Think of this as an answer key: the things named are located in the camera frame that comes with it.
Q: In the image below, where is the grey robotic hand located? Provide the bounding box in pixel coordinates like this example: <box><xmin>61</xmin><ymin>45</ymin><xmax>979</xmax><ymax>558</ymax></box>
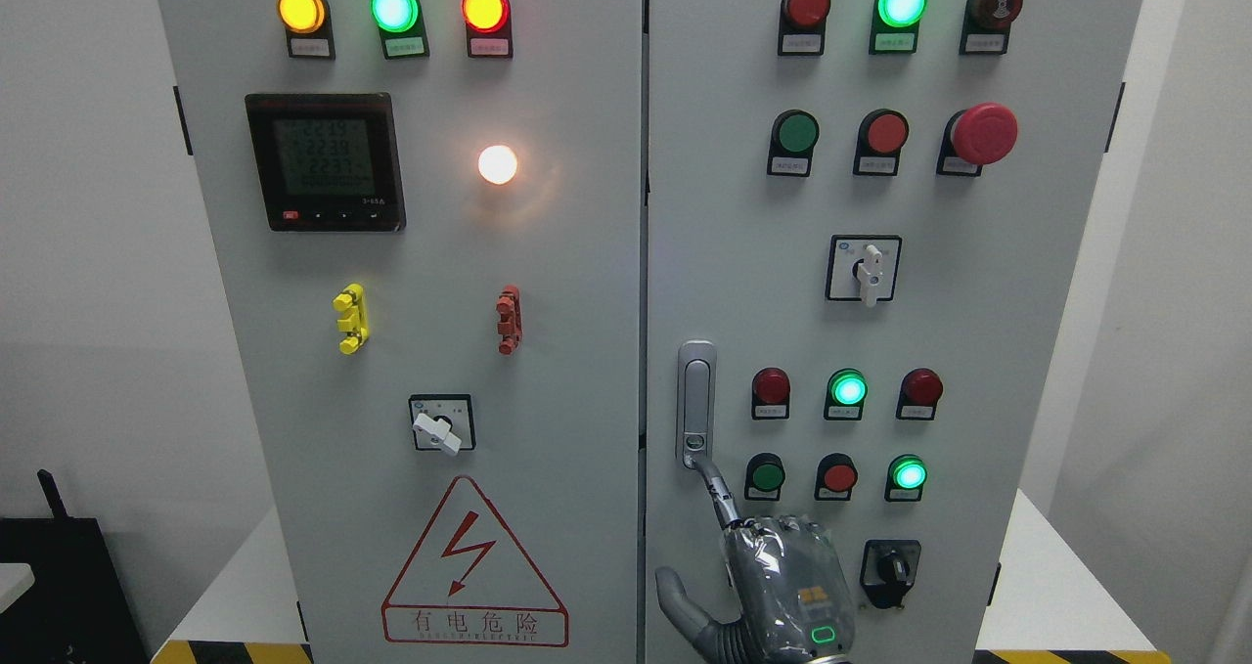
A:
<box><xmin>654</xmin><ymin>456</ymin><xmax>855</xmax><ymax>663</ymax></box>

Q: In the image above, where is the silver door handle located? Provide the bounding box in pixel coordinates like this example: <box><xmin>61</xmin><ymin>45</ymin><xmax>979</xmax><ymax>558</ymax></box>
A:
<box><xmin>676</xmin><ymin>340</ymin><xmax>717</xmax><ymax>469</ymax></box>

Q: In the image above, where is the grey cabinet door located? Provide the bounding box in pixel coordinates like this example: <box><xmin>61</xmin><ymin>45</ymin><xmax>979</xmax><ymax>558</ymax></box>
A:
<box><xmin>159</xmin><ymin>0</ymin><xmax>644</xmax><ymax>663</ymax></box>
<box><xmin>645</xmin><ymin>0</ymin><xmax>1141</xmax><ymax>663</ymax></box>

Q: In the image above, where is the green indicator light left door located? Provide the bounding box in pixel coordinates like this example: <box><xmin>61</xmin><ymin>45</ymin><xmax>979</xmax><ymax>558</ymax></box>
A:
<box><xmin>371</xmin><ymin>0</ymin><xmax>429</xmax><ymax>60</ymax></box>

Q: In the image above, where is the green push button lower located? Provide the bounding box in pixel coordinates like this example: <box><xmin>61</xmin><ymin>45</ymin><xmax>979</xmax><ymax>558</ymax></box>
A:
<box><xmin>742</xmin><ymin>452</ymin><xmax>786</xmax><ymax>501</ymax></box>

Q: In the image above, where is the green push button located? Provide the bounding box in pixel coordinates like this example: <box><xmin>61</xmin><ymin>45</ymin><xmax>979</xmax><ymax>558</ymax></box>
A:
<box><xmin>742</xmin><ymin>452</ymin><xmax>786</xmax><ymax>501</ymax></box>
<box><xmin>766</xmin><ymin>109</ymin><xmax>820</xmax><ymax>177</ymax></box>

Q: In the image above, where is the red push button lower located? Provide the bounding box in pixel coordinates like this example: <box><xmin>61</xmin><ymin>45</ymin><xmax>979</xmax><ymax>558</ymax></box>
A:
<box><xmin>813</xmin><ymin>452</ymin><xmax>859</xmax><ymax>501</ymax></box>

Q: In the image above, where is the red push button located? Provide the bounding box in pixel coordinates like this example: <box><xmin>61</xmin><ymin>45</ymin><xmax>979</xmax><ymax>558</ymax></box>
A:
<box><xmin>813</xmin><ymin>452</ymin><xmax>859</xmax><ymax>501</ymax></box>
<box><xmin>853</xmin><ymin>109</ymin><xmax>911</xmax><ymax>177</ymax></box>

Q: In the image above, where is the green indicator light lower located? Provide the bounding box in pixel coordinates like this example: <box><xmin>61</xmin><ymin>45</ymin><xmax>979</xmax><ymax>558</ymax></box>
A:
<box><xmin>881</xmin><ymin>454</ymin><xmax>926</xmax><ymax>502</ymax></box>

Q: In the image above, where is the red indicator light middle left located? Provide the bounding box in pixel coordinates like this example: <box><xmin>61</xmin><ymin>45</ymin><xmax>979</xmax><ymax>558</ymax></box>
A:
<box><xmin>751</xmin><ymin>367</ymin><xmax>791</xmax><ymax>421</ymax></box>

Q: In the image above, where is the red indicator light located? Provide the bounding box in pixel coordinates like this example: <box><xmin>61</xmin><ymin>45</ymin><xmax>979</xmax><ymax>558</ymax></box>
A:
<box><xmin>751</xmin><ymin>367</ymin><xmax>791</xmax><ymax>421</ymax></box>
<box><xmin>777</xmin><ymin>0</ymin><xmax>831</xmax><ymax>56</ymax></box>
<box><xmin>895</xmin><ymin>367</ymin><xmax>944</xmax><ymax>421</ymax></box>

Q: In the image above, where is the green indicator light middle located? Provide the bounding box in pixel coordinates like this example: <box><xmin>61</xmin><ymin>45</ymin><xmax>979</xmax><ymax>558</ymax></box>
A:
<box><xmin>824</xmin><ymin>367</ymin><xmax>868</xmax><ymax>421</ymax></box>

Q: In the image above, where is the red indicator light middle right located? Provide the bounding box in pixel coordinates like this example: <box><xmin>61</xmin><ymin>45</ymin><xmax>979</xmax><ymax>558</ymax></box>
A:
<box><xmin>895</xmin><ymin>367</ymin><xmax>944</xmax><ymax>421</ymax></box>

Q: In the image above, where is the red electric hazard sign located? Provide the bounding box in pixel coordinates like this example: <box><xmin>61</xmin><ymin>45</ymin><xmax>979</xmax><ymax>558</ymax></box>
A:
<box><xmin>381</xmin><ymin>475</ymin><xmax>568</xmax><ymax>646</ymax></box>

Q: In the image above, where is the red plastic clip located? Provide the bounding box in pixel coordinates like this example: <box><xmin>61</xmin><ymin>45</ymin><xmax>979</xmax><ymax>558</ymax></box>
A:
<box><xmin>495</xmin><ymin>284</ymin><xmax>523</xmax><ymax>356</ymax></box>

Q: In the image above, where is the green push button upper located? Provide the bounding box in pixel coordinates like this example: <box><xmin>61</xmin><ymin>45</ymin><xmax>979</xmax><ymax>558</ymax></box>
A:
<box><xmin>766</xmin><ymin>109</ymin><xmax>820</xmax><ymax>177</ymax></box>

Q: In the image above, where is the red push button upper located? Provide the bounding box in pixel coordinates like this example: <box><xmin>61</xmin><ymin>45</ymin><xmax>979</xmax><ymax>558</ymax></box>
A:
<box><xmin>853</xmin><ymin>109</ymin><xmax>911</xmax><ymax>177</ymax></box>

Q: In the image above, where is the red emergency stop button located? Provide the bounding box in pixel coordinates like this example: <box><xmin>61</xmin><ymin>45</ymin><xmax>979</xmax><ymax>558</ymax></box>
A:
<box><xmin>935</xmin><ymin>101</ymin><xmax>1018</xmax><ymax>177</ymax></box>

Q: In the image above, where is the yellow plastic clip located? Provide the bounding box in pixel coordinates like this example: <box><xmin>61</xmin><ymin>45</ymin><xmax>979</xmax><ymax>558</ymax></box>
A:
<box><xmin>333</xmin><ymin>284</ymin><xmax>371</xmax><ymax>355</ymax></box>

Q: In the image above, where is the white glowing lamp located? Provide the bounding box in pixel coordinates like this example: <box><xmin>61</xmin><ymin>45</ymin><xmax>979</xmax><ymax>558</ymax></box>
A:
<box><xmin>477</xmin><ymin>144</ymin><xmax>520</xmax><ymax>185</ymax></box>

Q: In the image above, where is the red indicator light top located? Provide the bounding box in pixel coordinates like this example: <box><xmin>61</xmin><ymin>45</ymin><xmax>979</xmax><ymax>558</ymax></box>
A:
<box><xmin>777</xmin><ymin>0</ymin><xmax>831</xmax><ymax>56</ymax></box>

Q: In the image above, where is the green indicator light top right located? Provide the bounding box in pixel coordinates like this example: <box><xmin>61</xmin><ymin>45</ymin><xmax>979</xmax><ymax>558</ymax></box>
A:
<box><xmin>869</xmin><ymin>0</ymin><xmax>926</xmax><ymax>55</ymax></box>

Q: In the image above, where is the dark red buzzer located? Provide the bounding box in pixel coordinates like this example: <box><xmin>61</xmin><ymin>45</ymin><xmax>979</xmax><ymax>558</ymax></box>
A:
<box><xmin>959</xmin><ymin>0</ymin><xmax>1023</xmax><ymax>55</ymax></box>

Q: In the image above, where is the black digital power meter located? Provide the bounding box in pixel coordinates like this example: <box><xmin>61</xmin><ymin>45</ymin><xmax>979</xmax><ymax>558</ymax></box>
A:
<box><xmin>245</xmin><ymin>91</ymin><xmax>406</xmax><ymax>232</ymax></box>

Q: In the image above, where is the red-orange indicator light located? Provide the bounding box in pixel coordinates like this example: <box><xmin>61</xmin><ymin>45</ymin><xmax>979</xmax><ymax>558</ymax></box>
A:
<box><xmin>461</xmin><ymin>0</ymin><xmax>515</xmax><ymax>60</ymax></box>

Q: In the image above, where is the black box with antenna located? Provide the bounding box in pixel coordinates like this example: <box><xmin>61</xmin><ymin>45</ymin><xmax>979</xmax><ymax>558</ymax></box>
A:
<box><xmin>1</xmin><ymin>469</ymin><xmax>151</xmax><ymax>663</ymax></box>

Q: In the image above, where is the yellow indicator light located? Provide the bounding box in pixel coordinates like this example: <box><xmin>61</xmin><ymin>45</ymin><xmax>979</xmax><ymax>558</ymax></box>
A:
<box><xmin>277</xmin><ymin>0</ymin><xmax>336</xmax><ymax>60</ymax></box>

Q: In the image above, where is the black selector knob switch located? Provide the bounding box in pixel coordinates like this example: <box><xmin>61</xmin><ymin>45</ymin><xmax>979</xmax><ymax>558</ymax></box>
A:
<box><xmin>860</xmin><ymin>539</ymin><xmax>921</xmax><ymax>609</ymax></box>

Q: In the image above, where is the white rotary switch upper right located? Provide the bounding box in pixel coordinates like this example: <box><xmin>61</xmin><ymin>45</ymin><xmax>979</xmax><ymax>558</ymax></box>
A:
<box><xmin>826</xmin><ymin>236</ymin><xmax>903</xmax><ymax>307</ymax></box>

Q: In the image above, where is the white rotary switch left door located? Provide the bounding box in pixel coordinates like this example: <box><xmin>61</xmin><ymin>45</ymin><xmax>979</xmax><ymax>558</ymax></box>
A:
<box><xmin>408</xmin><ymin>395</ymin><xmax>475</xmax><ymax>456</ymax></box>

